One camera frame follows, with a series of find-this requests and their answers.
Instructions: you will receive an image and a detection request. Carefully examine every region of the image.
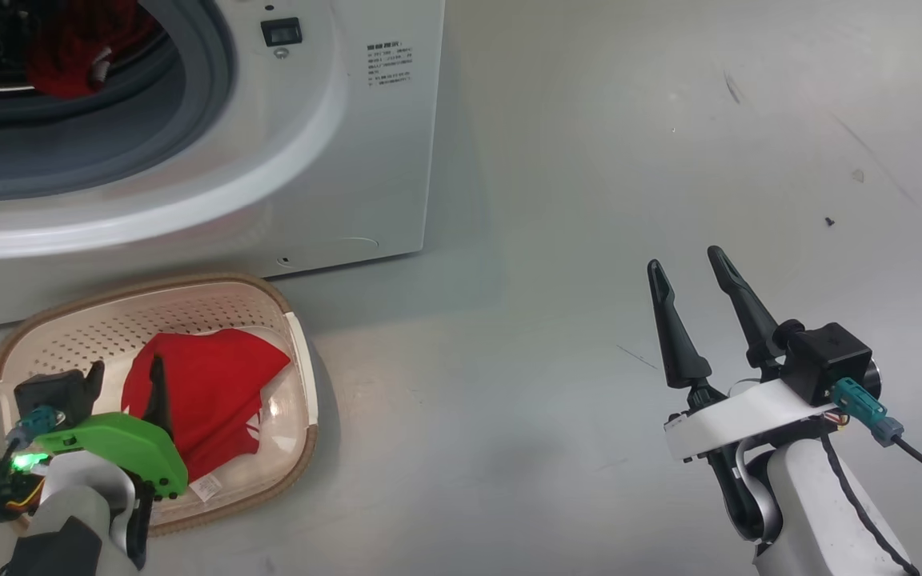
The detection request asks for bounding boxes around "plain red garment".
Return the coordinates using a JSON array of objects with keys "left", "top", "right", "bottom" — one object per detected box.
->
[{"left": 121, "top": 328, "right": 292, "bottom": 502}]

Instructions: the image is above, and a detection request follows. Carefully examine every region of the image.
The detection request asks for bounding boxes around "teal left camera cable connector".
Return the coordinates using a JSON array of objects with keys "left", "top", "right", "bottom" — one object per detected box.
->
[{"left": 5, "top": 406, "right": 66, "bottom": 449}]

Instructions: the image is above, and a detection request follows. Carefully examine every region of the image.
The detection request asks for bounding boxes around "black cable along right arm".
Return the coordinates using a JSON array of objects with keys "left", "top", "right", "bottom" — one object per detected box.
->
[{"left": 821, "top": 432, "right": 922, "bottom": 576}]

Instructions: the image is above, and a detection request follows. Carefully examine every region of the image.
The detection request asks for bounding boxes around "white front-load washing machine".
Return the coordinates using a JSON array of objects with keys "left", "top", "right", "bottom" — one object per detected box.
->
[{"left": 0, "top": 0, "right": 446, "bottom": 333}]

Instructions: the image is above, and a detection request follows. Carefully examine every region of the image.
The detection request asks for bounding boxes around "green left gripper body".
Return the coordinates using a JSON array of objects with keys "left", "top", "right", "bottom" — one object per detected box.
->
[{"left": 34, "top": 412, "right": 190, "bottom": 501}]

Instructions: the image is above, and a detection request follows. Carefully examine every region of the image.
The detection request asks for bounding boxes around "cream perforated laundry basket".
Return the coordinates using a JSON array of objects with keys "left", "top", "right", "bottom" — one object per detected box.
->
[{"left": 0, "top": 272, "right": 319, "bottom": 537}]

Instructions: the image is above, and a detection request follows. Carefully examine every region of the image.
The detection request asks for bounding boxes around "red garment with white stripe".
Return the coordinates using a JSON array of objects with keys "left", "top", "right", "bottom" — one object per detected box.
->
[{"left": 26, "top": 0, "right": 162, "bottom": 101}]

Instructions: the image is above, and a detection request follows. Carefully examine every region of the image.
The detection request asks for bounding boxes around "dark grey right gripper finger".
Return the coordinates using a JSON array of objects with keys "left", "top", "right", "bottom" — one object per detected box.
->
[
  {"left": 647, "top": 260, "right": 712, "bottom": 390},
  {"left": 708, "top": 246, "right": 782, "bottom": 370}
]

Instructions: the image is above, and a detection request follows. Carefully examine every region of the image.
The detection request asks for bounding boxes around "teal camera cable connector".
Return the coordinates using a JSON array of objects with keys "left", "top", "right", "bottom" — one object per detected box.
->
[
  {"left": 832, "top": 378, "right": 904, "bottom": 447},
  {"left": 5, "top": 406, "right": 66, "bottom": 449}
]

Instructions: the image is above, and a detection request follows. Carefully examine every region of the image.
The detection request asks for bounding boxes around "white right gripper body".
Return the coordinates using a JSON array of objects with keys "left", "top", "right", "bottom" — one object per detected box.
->
[{"left": 663, "top": 380, "right": 838, "bottom": 463}]

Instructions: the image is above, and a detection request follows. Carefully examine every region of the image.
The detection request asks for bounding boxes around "teal right camera cable connector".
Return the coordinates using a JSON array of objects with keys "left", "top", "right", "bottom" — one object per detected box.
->
[{"left": 832, "top": 378, "right": 904, "bottom": 447}]

